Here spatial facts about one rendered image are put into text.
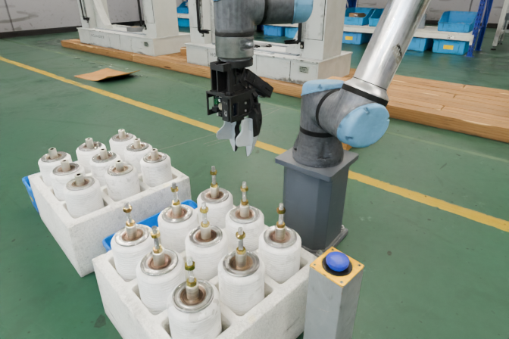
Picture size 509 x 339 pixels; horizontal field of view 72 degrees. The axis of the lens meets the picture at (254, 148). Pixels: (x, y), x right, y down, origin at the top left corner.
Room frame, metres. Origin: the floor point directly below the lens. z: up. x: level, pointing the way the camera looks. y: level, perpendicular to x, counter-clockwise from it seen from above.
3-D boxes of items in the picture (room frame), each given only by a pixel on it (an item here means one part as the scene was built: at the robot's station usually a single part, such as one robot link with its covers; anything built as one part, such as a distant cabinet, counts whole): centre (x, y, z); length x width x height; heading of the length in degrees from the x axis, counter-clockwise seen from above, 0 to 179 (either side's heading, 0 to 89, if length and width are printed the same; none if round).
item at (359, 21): (5.41, -1.51, 0.36); 0.50 x 0.38 x 0.21; 141
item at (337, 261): (0.47, -0.15, 0.32); 0.04 x 0.04 x 0.02
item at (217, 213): (0.80, 0.11, 0.16); 0.10 x 0.10 x 0.18
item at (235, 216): (0.71, 0.02, 0.25); 0.08 x 0.08 x 0.01
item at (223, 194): (0.80, 0.11, 0.25); 0.08 x 0.08 x 0.01
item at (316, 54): (3.19, -0.07, 0.45); 1.45 x 0.57 x 0.74; 51
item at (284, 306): (0.63, 0.11, 0.09); 0.39 x 0.39 x 0.18; 44
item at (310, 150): (0.94, -0.19, 0.35); 0.15 x 0.15 x 0.10
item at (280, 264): (0.63, -0.06, 0.16); 0.10 x 0.10 x 0.18
